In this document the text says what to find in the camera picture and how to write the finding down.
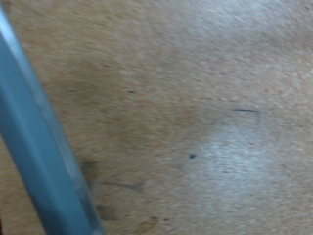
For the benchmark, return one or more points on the glass oven door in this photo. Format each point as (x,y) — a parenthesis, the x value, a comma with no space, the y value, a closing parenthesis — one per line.
(35,147)

